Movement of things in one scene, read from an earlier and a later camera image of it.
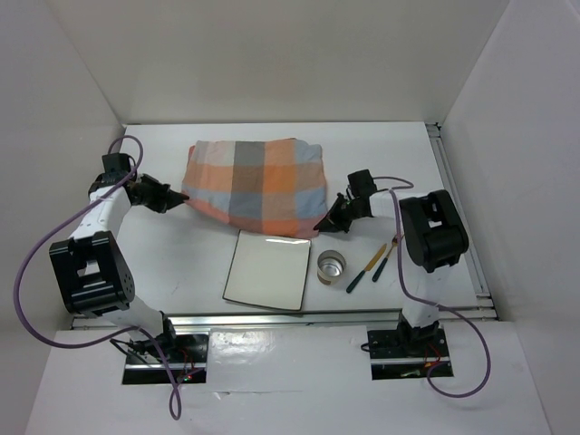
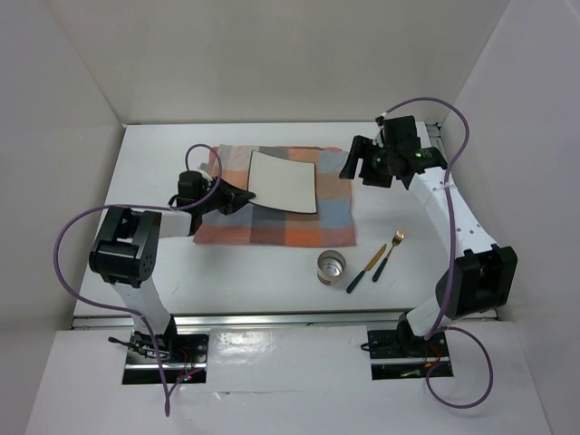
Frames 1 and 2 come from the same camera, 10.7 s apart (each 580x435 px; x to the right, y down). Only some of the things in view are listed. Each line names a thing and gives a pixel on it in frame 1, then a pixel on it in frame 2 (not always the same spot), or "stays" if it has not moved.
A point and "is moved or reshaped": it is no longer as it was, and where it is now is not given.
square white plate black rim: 268,270 to 282,183
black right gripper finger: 333,216 to 375,178
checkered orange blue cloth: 274,187 is moved or reshaped
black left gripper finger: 164,205 to 229,208
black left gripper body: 148,190 to 219,198
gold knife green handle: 370,265 stays
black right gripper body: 349,211 to 380,158
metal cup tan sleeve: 331,265 stays
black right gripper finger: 330,223 to 361,148
